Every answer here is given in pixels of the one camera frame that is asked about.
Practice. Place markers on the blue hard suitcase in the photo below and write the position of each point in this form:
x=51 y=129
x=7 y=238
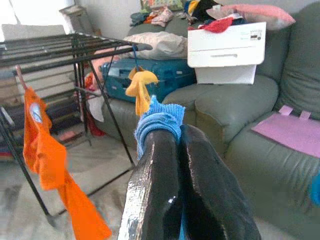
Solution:
x=155 y=75

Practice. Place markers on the pile of mixed clothes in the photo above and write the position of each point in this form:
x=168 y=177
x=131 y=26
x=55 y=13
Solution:
x=162 y=13

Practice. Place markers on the blue shirt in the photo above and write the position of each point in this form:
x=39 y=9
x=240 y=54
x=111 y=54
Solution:
x=160 y=117

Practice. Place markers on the dark blue clothes hanger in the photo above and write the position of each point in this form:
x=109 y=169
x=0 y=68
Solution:
x=135 y=56

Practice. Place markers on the white hanging cloth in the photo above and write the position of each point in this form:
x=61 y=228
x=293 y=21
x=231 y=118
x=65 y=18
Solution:
x=96 y=110

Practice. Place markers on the pink mat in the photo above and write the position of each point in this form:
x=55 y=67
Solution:
x=290 y=131

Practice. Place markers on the pink pillow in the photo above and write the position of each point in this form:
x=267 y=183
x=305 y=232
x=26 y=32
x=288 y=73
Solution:
x=260 y=13

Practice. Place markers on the pink clothes hanger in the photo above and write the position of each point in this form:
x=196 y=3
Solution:
x=21 y=77

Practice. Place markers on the grey-green leather sofa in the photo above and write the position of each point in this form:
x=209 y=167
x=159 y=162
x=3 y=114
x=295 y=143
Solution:
x=250 y=105

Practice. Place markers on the orange t-shirt with round badge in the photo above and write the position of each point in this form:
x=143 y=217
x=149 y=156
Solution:
x=50 y=155

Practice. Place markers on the beige pillow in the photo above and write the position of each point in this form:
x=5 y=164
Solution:
x=160 y=45

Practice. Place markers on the black metal drying rack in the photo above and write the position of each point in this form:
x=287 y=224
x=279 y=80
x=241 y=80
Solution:
x=50 y=47

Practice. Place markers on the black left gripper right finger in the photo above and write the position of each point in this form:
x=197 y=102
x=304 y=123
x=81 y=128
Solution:
x=212 y=200

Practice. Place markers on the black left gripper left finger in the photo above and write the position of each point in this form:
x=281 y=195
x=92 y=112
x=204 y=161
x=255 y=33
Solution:
x=155 y=190

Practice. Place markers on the yellow t-shirt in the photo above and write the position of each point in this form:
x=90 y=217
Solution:
x=141 y=87

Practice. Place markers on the white printer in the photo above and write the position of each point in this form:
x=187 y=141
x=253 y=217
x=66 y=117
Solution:
x=225 y=47

